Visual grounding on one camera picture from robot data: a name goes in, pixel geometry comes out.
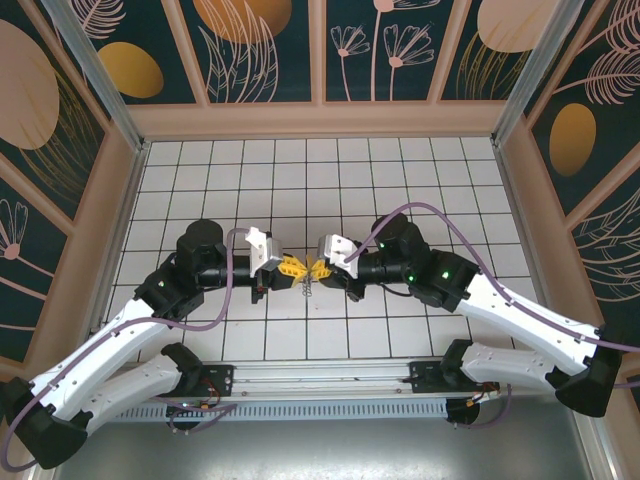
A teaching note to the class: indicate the aluminium frame post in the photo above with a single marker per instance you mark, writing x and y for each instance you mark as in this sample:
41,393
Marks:
534,70
102,70

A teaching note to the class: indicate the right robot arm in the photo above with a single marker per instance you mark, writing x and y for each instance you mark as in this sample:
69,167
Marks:
530,325

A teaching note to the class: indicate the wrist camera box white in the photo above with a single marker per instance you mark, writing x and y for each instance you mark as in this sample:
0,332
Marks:
260,250
337,250

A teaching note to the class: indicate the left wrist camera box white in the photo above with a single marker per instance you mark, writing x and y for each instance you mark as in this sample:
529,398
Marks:
260,250

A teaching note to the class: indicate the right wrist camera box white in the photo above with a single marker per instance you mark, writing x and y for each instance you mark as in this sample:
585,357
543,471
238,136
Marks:
337,250

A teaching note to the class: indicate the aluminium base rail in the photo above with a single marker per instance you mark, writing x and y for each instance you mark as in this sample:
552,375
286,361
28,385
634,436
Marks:
320,377

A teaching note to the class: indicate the clear plastic bag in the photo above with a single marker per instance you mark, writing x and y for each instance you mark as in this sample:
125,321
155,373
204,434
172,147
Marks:
308,287

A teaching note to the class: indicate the aluminium table side rail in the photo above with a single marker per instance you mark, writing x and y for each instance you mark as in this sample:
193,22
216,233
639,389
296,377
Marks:
513,200

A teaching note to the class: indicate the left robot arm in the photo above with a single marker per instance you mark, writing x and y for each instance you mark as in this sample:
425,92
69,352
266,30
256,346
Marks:
100,360

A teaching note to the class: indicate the grey sheet metal panel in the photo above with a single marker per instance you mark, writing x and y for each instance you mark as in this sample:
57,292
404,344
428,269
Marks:
320,450

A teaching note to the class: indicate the small circuit board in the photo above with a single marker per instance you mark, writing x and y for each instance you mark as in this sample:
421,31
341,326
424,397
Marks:
187,406

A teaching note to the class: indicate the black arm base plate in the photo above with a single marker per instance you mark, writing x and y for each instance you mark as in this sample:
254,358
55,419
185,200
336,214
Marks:
425,377
220,377

